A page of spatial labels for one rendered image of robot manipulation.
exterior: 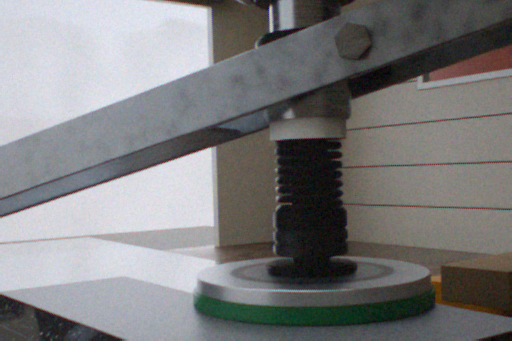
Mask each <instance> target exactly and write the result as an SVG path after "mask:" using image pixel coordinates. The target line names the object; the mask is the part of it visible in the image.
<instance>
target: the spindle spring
mask: <svg viewBox="0 0 512 341"><path fill-rule="evenodd" d="M334 139H340V138H299V139H283V140H274V144H275V145H277V147H280V148H277V149H275V151H274V153H275V155H277V156H280V157H278V158H276V159H275V164H277V165H280V166H279V167H277V168H275V172H276V175H280V176H283V177H277V178H276V179H275V183H277V184H280V185H285V186H278V187H276V189H275V191H276V193H279V194H290V193H294V192H309V191H320V190H328V192H321V193H309V194H294V195H279V196H277V197H276V202H277V203H298V202H313V201H324V199H328V202H324V203H314V204H299V205H280V206H277V207H276V210H282V211H314V210H330V209H337V208H340V207H341V206H343V201H342V199H341V198H338V197H341V196H342V195H343V191H342V190H340V189H337V188H340V187H342V186H343V182H342V181H341V180H335V179H339V178H341V177H342V176H343V172H342V171H341V170H338V168H340V167H342V165H343V163H342V162H341V161H336V160H332V159H340V158H341V157H342V156H343V155H342V153H341V152H339V151H328V150H339V149H341V147H342V143H341V142H339V141H327V142H318V143H305V144H294V145H289V143H295V142H304V141H318V140H334ZM315 151H327V153H315V154H302V155H292V156H289V154H292V153H302V152H315ZM321 160H327V162H321V163H309V164H296V165H290V163H296V162H309V161H321ZM318 170H328V172H319V174H305V175H293V176H290V174H293V172H305V171H318ZM323 180H328V182H323V183H312V184H298V185H290V183H297V182H311V181H323Z"/></svg>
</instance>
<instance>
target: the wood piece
mask: <svg viewBox="0 0 512 341"><path fill-rule="evenodd" d="M440 291H442V301H446V302H453V303H461V304H468V305H475V306H483V307H490V308H498V309H505V310H510V309H512V252H508V253H503V254H497V255H492V256H486V257H481V258H475V259H470V260H465V261H458V262H453V263H448V264H443V265H440Z"/></svg>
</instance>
